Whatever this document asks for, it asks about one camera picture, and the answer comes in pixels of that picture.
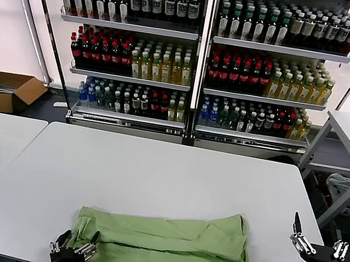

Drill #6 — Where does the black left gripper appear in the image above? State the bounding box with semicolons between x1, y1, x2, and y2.
46;223;101;262

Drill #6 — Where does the green polo shirt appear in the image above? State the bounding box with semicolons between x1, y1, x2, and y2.
68;188;264;262

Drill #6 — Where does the black storage crate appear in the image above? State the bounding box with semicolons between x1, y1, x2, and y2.
294;167;350;231

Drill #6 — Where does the grey cloth pile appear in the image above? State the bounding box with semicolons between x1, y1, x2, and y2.
320;171;350;217

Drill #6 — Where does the black floor object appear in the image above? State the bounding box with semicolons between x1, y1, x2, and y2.
266;152;298;166

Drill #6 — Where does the yellow tea bottle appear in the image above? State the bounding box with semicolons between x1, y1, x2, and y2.
318;78;335;107
289;118;302;141
149;52;166;82
166;98;179;122
288;74;305;103
277;72;295;101
298;74;316;105
266;70;284;100
297;119;312;143
180;55;196;86
138;50;155;80
309;76;325;106
174;99;188;123
169;54;186;85
129;49;145;79
159;53;176;83

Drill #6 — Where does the cola bottle red cap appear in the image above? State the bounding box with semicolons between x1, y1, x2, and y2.
237;59;254;94
247;61;264;96
257;62;274;98
280;112;295;139
205;54;222;89
216;56;233;90
108;38;125;74
87;34;105;70
77;33;95;69
98;36;115;72
271;111;286;138
118;40;136;76
66;31;85;67
226;57;243;92
156;92;172;121
147;90;162;119

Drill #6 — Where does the white label tea bottle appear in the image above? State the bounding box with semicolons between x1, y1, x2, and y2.
120;90;134;115
243;111;257;134
235;109;248;132
112;90;125;113

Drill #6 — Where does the green tinted water bottle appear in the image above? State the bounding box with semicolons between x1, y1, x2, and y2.
93;87;108;109
225;109;239;131
103;88;117;111
216;107;230;129

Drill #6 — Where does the blue label water bottle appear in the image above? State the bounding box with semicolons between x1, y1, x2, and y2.
84;85;98;108
207;105;221;128
197;103;211;126
76;84;89;107

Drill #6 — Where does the grey metal beverage shelf unit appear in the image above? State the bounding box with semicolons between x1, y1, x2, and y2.
22;0;208;145
190;0;350;171

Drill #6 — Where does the beige label bottle white cap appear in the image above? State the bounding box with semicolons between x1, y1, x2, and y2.
288;11;307;48
300;12;318;50

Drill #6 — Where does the grey window frame bar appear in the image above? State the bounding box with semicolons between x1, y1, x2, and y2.
0;0;65;85

